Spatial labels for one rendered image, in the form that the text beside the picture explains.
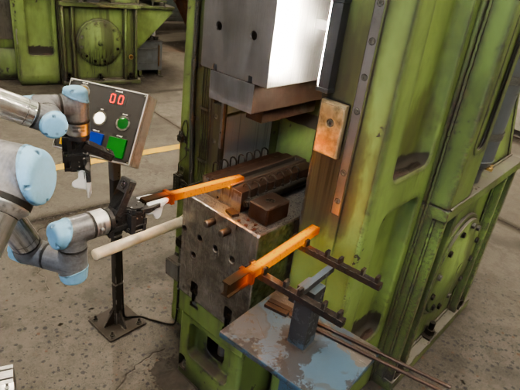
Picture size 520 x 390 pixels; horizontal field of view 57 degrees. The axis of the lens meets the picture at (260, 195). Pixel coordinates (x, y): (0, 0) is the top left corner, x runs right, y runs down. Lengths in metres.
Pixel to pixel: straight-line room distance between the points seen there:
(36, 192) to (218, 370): 1.30
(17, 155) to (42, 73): 5.27
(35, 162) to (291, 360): 0.87
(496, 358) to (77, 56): 5.28
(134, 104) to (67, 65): 4.43
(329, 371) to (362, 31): 0.96
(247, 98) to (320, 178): 0.35
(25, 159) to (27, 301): 1.79
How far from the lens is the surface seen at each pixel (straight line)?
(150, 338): 2.50
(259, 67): 1.49
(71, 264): 1.39
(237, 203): 1.67
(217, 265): 1.77
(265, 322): 1.57
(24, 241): 1.39
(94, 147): 1.68
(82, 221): 1.35
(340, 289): 1.70
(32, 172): 1.05
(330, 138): 1.51
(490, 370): 2.82
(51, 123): 1.45
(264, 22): 1.47
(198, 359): 2.19
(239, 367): 1.96
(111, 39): 6.33
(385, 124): 1.43
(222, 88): 1.61
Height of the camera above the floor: 1.74
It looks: 27 degrees down
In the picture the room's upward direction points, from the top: 8 degrees clockwise
